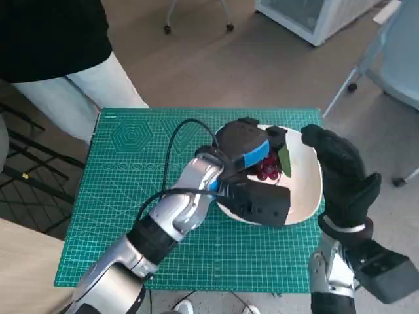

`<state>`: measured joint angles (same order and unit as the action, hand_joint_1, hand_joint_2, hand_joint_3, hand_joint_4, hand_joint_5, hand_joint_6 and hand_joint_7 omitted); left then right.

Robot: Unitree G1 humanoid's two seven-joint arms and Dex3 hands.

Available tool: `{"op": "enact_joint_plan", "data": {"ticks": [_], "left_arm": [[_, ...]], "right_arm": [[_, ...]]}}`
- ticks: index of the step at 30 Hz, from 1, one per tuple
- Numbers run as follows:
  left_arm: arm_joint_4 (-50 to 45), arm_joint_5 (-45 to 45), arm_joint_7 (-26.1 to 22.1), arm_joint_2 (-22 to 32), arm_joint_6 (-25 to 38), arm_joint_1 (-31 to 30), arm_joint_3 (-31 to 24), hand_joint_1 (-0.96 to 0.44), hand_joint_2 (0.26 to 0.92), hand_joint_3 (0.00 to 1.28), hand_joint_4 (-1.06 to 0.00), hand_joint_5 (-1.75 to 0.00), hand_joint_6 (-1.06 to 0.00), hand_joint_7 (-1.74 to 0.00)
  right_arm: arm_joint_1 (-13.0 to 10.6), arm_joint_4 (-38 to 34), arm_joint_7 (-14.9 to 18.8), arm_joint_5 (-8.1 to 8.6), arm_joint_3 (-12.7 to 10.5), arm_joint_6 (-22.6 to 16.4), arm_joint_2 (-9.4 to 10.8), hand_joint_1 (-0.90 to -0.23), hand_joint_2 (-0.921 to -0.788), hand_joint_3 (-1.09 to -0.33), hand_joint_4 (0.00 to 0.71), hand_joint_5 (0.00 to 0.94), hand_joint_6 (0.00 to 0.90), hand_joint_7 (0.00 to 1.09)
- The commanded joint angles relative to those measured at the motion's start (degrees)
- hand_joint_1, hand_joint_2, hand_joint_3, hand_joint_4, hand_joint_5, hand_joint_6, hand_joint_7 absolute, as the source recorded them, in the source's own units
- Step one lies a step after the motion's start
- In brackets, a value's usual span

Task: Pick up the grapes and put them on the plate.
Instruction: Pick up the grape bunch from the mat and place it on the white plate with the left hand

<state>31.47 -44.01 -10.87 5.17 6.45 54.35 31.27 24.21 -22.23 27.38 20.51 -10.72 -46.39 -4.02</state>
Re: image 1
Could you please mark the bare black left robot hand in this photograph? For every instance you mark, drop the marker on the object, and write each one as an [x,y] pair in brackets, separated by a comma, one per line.
[242,140]

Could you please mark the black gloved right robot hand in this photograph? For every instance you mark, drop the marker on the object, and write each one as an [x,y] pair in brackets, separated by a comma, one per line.
[343,176]

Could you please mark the red toy grapes with leaf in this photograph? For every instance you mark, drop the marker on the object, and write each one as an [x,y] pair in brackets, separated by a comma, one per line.
[270,170]

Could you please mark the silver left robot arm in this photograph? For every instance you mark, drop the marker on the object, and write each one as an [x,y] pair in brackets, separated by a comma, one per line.
[183,209]

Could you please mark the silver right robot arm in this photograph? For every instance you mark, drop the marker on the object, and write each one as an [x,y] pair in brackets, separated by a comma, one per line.
[330,271]

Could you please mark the white square plate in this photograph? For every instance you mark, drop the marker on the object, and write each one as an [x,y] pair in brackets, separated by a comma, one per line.
[304,183]

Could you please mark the green cutting mat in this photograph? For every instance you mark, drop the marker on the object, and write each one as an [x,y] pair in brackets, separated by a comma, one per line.
[212,255]

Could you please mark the grey mesh chair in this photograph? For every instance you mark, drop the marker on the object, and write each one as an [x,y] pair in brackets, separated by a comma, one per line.
[402,68]

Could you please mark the office chair with castors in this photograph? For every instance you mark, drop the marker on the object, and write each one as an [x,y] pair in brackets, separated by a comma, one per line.
[167,29]

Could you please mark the white cabinet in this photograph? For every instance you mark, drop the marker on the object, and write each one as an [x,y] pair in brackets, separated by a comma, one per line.
[322,31]

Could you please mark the white shoe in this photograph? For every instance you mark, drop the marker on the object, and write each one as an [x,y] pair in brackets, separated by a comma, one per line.
[252,309]
[184,307]

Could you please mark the light wooden desk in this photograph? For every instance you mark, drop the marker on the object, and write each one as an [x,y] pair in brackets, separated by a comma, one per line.
[23,268]

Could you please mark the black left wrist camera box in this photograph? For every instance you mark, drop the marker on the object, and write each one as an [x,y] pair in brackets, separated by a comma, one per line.
[262,202]

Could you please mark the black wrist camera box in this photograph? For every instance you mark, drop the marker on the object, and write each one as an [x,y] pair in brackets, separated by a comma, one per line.
[383,274]
[262,202]

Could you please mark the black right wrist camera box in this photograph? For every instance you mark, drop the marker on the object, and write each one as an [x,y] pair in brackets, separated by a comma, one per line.
[383,274]

